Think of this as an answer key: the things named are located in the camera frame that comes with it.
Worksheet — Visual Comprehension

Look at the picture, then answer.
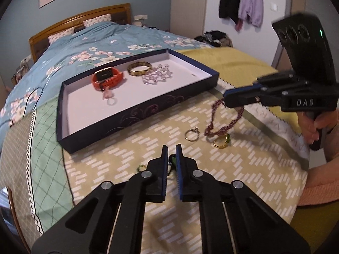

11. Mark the black hair tie green charm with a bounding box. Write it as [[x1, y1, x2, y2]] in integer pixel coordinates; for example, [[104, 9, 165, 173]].
[[137, 154, 176, 176]]

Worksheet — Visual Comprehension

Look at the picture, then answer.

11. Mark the gold green ring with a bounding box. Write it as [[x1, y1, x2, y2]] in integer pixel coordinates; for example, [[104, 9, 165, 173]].
[[213, 133, 231, 149]]

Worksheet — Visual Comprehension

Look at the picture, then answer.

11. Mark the dark red bead bracelet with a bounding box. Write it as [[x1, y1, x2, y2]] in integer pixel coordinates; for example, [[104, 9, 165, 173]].
[[204, 97, 245, 138]]

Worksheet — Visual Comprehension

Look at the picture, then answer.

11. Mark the silver ring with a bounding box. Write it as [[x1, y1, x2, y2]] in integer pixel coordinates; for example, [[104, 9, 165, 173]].
[[184, 127, 200, 142]]

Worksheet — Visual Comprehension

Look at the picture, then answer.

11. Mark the clear crystal bead bracelet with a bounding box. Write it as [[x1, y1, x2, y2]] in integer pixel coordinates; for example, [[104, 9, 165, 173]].
[[141, 63, 174, 86]]

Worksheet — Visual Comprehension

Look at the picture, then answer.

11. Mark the pink hair tie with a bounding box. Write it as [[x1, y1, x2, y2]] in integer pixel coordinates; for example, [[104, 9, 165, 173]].
[[102, 85, 117, 106]]

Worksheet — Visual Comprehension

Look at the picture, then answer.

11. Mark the tortoiseshell bangle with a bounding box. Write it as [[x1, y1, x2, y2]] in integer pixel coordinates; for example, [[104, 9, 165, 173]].
[[127, 61, 152, 76]]

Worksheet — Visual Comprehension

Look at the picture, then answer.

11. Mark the orange smart watch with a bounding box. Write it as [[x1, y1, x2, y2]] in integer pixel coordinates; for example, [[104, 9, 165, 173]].
[[91, 67, 124, 91]]

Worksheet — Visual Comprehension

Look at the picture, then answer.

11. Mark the right forearm pink sleeve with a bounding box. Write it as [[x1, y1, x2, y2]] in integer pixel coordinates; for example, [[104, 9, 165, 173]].
[[298, 142, 338, 206]]

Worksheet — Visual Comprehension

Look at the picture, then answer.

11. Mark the right hand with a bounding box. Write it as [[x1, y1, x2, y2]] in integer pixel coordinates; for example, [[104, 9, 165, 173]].
[[297, 109, 338, 145]]

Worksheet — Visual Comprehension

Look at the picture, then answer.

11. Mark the patchwork patterned table cloth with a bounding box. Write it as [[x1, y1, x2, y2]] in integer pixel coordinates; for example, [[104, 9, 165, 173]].
[[0, 46, 310, 254]]

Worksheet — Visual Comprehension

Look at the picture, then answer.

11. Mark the pile of dark clothes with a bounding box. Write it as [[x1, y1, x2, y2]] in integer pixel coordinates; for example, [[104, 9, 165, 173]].
[[194, 30, 233, 48]]

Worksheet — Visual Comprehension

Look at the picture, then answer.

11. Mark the purple jacket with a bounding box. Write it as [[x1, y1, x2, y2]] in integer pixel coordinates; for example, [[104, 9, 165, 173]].
[[235, 0, 264, 32]]

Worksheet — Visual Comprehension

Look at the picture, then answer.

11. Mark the black jacket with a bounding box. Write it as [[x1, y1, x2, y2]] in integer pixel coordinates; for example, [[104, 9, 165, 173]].
[[218, 0, 240, 24]]

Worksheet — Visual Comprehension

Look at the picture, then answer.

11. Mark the dark blue tray box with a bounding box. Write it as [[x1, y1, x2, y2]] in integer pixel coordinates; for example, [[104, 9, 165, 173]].
[[56, 49, 219, 154]]

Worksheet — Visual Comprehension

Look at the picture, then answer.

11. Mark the blue floral duvet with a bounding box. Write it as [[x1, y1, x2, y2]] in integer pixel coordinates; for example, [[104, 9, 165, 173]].
[[1, 21, 210, 140]]

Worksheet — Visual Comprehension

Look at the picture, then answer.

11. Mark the wooden headboard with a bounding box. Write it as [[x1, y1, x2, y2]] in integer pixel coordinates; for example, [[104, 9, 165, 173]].
[[29, 3, 132, 63]]

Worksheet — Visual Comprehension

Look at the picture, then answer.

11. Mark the right patterned pillow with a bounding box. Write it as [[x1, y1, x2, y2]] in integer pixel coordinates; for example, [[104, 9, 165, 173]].
[[83, 14, 111, 28]]

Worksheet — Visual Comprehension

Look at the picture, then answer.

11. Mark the patterned pillow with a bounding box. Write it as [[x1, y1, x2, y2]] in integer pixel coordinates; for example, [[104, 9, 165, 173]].
[[83, 14, 111, 28], [48, 27, 75, 45]]

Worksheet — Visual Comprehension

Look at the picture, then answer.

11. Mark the nightstand clutter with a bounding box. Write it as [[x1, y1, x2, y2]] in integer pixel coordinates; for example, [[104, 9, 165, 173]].
[[11, 55, 33, 86]]

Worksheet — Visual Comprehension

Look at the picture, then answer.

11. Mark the left patterned pillow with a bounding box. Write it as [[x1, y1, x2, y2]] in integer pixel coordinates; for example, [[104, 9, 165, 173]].
[[48, 27, 75, 45]]

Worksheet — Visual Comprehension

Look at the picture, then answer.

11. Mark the white light switch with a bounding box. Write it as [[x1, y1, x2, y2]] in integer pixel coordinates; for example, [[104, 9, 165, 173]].
[[271, 3, 278, 12]]

